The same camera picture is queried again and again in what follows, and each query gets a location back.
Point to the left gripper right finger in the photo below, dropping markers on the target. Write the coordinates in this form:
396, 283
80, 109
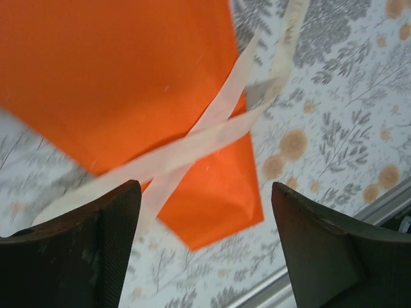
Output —
346, 272

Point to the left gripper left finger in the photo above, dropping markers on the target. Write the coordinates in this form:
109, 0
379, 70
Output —
64, 263

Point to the orange wrapping paper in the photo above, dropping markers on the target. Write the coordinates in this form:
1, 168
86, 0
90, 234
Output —
112, 80

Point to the cream ribbon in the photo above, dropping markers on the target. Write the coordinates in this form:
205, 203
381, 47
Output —
208, 133

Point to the aluminium extrusion base rails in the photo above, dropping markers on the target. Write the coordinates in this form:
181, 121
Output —
385, 207

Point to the floral patterned tablecloth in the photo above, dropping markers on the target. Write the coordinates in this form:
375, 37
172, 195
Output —
337, 144

